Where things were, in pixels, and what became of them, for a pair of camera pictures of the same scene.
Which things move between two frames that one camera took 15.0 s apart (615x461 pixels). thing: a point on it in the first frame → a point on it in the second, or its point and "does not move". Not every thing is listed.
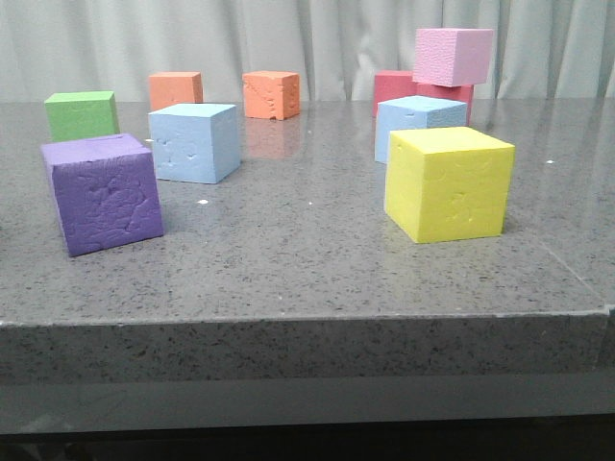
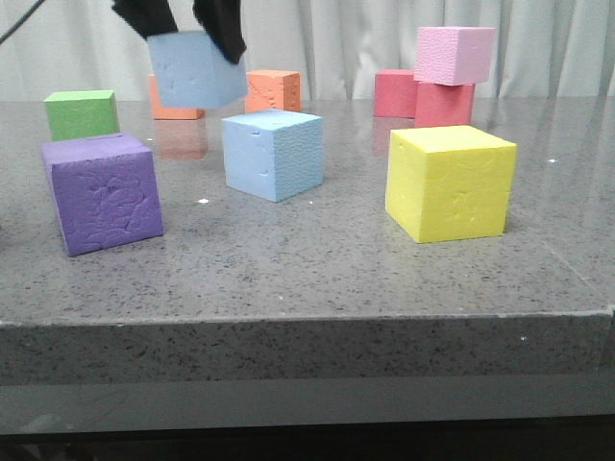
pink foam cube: (452, 57) does not move
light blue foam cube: (409, 112) → (273, 154)
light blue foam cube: (195, 142) → (192, 73)
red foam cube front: (461, 93) does not move
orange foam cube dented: (271, 94) does not move
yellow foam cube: (448, 183) does not move
